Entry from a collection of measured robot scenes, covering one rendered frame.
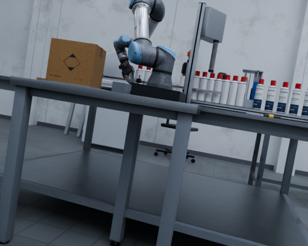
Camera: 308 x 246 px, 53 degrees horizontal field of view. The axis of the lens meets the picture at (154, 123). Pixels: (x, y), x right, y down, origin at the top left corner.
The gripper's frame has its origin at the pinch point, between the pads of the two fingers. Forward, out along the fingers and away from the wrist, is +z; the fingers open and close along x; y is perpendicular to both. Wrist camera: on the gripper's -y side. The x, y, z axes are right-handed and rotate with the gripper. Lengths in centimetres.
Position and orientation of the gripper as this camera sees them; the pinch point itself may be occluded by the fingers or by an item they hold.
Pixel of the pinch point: (131, 83)
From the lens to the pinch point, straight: 231.3
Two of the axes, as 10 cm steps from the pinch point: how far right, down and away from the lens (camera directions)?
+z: 3.3, 9.4, -0.9
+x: -9.0, 3.5, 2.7
